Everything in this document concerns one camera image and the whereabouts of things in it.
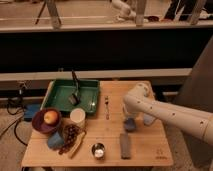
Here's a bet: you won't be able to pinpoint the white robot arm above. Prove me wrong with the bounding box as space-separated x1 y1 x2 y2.
123 82 213 145

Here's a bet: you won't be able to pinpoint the light blue cloth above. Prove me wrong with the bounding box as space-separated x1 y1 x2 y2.
143 114 156 126

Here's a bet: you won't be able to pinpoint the metal fork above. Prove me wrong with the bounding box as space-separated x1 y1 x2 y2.
105 96 109 120

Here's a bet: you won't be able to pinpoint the grey rectangular block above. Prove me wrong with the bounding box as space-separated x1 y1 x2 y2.
119 133 131 159

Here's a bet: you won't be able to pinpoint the small metal bowl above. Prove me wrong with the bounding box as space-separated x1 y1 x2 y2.
91 143 105 159

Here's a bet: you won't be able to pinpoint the white cup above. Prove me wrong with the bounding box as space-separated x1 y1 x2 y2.
70 108 86 128

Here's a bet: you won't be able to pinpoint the black dish brush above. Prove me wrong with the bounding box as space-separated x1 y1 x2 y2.
69 71 80 106

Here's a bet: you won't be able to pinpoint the bunch of dark grapes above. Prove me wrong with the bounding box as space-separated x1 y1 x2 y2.
59 124 80 155

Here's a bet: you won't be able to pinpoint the green plastic tray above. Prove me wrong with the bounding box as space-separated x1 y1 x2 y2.
42 79 100 116

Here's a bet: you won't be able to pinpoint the red yellow apple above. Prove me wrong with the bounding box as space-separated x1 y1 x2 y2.
44 111 58 125

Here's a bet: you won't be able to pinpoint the purple bowl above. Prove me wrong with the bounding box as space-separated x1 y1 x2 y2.
32 108 62 134

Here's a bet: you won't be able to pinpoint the blue box on floor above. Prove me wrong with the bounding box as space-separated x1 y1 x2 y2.
24 104 40 121

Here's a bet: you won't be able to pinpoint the wooden handled brush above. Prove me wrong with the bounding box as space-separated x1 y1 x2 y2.
68 131 86 159

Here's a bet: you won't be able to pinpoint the black cables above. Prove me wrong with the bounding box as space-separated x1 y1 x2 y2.
0 81 29 147

